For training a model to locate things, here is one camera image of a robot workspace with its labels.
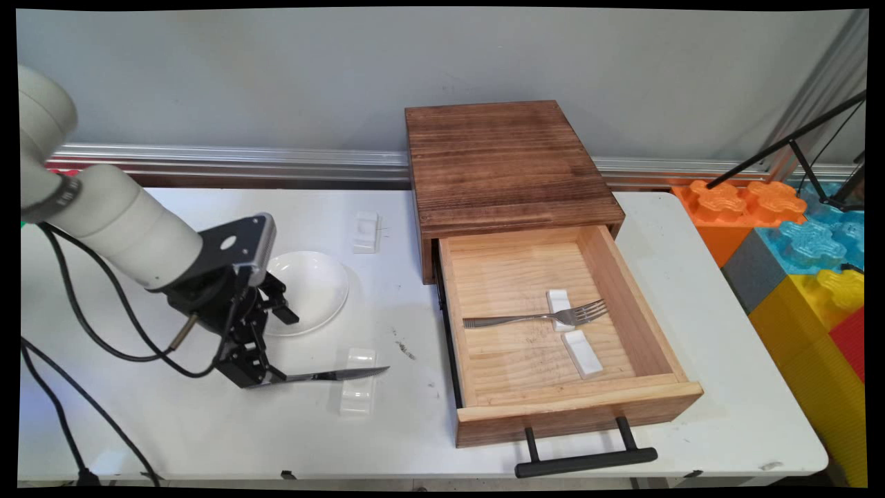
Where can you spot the silver metal knife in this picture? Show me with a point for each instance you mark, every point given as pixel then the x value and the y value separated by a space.
pixel 339 375

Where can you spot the orange big toy block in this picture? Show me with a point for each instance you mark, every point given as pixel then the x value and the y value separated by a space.
pixel 726 207

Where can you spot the grey big toy block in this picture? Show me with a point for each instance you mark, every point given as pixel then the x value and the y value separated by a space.
pixel 757 273

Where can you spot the dark wooden cabinet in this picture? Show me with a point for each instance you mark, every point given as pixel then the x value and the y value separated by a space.
pixel 505 159

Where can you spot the black tripod stand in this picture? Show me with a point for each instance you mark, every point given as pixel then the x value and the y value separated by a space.
pixel 788 142

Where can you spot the white ceramic cutlery rest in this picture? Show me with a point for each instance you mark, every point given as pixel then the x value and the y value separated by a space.
pixel 358 398
pixel 557 299
pixel 366 232
pixel 582 354

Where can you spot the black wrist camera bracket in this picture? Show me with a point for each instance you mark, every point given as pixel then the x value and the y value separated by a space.
pixel 238 242

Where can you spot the light wooden drawer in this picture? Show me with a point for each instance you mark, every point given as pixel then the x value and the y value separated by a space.
pixel 553 408

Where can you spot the aluminium wall rail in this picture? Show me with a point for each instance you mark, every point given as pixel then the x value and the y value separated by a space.
pixel 242 162

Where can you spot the blue big toy block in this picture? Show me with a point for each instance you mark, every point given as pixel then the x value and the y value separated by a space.
pixel 809 242

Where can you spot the yellow big toy block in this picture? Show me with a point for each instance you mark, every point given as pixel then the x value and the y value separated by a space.
pixel 802 360

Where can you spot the red big toy block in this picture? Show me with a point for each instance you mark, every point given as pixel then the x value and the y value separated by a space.
pixel 852 342
pixel 59 171

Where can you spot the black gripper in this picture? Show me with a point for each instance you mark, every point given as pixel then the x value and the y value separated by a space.
pixel 221 301

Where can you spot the silver metal fork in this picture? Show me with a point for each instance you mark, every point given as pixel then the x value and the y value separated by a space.
pixel 553 317

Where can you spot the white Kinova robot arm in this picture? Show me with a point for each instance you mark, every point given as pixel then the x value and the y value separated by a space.
pixel 117 221

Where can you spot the white round plate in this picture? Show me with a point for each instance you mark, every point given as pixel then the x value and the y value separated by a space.
pixel 314 290

